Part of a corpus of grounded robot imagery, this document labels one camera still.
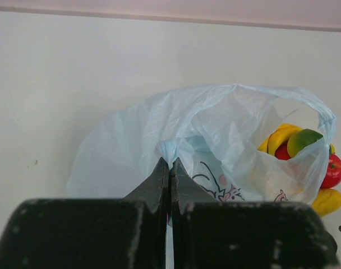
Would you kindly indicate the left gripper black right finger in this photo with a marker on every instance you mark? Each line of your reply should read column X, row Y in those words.
column 211, row 234

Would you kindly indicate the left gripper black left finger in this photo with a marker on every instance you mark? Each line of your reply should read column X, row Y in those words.
column 91, row 233

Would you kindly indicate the green fake fruit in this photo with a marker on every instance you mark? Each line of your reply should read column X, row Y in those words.
column 302, row 139

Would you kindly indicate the yellow fake banana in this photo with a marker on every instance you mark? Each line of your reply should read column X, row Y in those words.
column 331, row 149

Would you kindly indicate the light blue plastic bag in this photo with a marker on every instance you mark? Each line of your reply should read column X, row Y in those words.
column 215, row 131

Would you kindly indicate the yellow fake lemon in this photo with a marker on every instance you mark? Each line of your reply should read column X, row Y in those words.
column 278, row 138

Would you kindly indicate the yellow fake mango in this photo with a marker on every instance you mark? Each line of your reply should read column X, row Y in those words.
column 326, row 202

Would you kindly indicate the red fake pepper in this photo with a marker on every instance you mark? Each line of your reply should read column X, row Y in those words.
column 333, row 173

